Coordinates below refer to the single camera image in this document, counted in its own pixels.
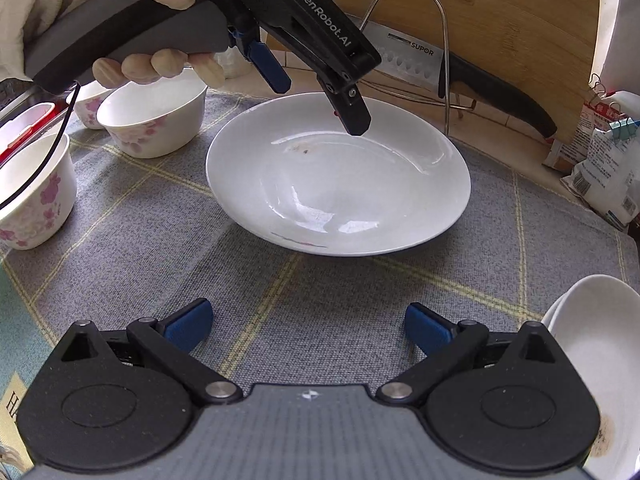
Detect white bowl pink flowers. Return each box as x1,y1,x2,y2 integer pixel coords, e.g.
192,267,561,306
75,80,118,131
0,132,78,252
96,67,208,159

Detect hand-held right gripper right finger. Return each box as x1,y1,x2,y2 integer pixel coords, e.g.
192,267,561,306
376,304,571,408

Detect metal wire rack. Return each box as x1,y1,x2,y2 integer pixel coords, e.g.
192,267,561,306
357,0,476,136

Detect white pink print bag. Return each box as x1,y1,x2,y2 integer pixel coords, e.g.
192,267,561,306
542,90,621,171

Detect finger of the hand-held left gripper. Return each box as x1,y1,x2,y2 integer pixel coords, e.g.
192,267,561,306
315,74,372,137
229,26,292,94

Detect white blue print bag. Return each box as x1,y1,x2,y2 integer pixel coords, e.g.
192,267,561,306
560,127,640,233

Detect black cable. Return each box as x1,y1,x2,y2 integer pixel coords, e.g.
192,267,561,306
0,81,81,209

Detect bamboo cutting board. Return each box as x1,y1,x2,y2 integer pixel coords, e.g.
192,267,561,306
280,0,601,143

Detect black binder clip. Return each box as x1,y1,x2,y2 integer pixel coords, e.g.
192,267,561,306
587,74,621,107

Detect checked grey blue towel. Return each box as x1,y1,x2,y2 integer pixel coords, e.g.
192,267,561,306
0,87,640,480

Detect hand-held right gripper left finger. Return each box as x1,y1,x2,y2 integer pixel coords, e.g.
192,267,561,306
60,298,243,408

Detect blue binder clip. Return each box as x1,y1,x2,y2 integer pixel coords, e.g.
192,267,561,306
606,116,640,142

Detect red wash basin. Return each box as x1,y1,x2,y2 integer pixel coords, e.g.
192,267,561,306
0,101,56,166

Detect steel kitchen knife black handle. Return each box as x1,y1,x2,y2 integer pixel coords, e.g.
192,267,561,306
360,20,558,139

